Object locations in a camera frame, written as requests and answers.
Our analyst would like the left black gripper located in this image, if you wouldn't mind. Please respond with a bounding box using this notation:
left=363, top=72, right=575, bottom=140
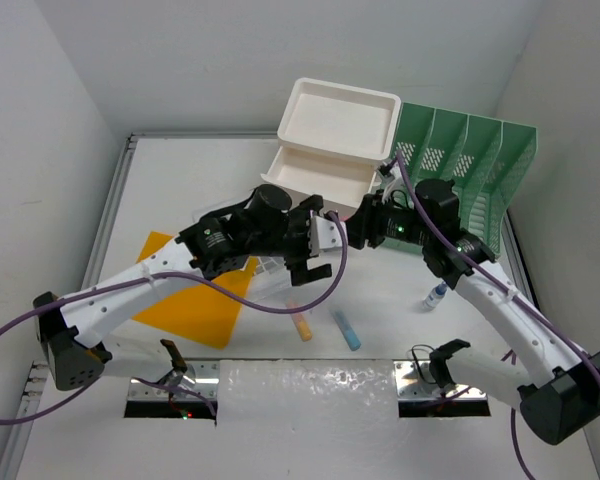
left=246, top=197, right=329, bottom=283

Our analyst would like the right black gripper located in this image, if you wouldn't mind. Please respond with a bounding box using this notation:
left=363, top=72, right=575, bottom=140
left=341, top=188, right=432, bottom=248

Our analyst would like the orange pink highlighter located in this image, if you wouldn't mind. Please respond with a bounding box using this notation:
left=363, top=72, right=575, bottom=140
left=286, top=298, right=312, bottom=342

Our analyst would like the white three-drawer storage box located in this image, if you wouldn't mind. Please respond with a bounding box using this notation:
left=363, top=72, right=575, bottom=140
left=261, top=78, right=402, bottom=216

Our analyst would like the blue highlighter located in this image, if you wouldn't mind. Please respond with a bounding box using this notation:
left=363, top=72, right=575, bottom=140
left=330, top=309, right=361, bottom=351

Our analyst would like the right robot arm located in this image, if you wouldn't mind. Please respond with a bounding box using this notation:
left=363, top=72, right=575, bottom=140
left=346, top=180, right=600, bottom=445

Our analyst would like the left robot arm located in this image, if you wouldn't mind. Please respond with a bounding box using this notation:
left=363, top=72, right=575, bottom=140
left=34, top=184, right=346, bottom=391

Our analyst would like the clear sleeve with documents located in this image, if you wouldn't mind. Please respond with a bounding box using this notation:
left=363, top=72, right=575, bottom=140
left=192, top=207, right=294, bottom=304

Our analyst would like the blue-capped small dropper bottle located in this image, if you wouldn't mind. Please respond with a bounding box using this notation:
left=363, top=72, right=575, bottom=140
left=423, top=282, right=448, bottom=311

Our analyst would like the green plastic file organizer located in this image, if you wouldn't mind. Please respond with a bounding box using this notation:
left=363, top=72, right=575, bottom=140
left=393, top=103, right=538, bottom=256

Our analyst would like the orange plastic folder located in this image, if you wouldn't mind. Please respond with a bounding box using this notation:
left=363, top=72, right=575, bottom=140
left=133, top=231, right=257, bottom=349

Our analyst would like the white foam front panel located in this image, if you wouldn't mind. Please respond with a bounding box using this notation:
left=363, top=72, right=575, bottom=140
left=14, top=357, right=600, bottom=480

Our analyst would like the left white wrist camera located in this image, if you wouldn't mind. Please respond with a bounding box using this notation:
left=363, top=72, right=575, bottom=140
left=308, top=215, right=347, bottom=257

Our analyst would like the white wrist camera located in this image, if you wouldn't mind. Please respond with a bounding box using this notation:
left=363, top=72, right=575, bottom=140
left=376, top=166, right=400, bottom=191
left=308, top=215, right=347, bottom=257

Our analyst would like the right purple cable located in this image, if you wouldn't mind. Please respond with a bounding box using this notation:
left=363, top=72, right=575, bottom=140
left=382, top=152, right=600, bottom=480

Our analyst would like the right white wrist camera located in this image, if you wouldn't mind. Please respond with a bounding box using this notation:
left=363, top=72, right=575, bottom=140
left=376, top=166, right=400, bottom=191

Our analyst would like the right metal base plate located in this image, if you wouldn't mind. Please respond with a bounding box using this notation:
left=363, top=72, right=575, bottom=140
left=394, top=359, right=488, bottom=402

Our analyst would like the metal base plate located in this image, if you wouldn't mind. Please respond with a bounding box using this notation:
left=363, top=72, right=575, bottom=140
left=394, top=359, right=488, bottom=402
left=127, top=358, right=220, bottom=402

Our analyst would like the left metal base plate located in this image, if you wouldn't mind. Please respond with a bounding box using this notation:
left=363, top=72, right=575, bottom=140
left=127, top=358, right=220, bottom=402

